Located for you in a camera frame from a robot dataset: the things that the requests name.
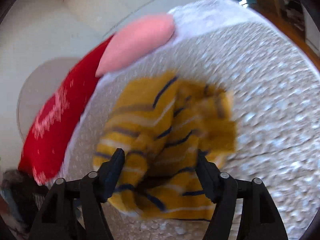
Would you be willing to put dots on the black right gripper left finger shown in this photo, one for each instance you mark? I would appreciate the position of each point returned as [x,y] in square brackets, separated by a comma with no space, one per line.
[72,209]

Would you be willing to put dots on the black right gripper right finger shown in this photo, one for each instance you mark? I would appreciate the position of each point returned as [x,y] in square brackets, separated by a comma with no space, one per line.
[260,218]

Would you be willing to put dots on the yellow striped knit sweater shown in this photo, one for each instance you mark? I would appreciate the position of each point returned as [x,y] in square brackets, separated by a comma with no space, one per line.
[162,124]

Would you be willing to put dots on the grey checked garment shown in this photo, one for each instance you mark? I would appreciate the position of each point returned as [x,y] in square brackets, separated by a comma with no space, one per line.
[16,182]

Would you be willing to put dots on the red patterned pillow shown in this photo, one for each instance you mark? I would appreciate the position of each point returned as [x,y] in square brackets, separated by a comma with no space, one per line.
[44,148]

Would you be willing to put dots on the round white side table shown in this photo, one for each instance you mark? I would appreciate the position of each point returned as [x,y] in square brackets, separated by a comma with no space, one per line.
[38,88]

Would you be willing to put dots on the pink pillow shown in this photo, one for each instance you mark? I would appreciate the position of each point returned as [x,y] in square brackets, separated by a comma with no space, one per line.
[134,41]

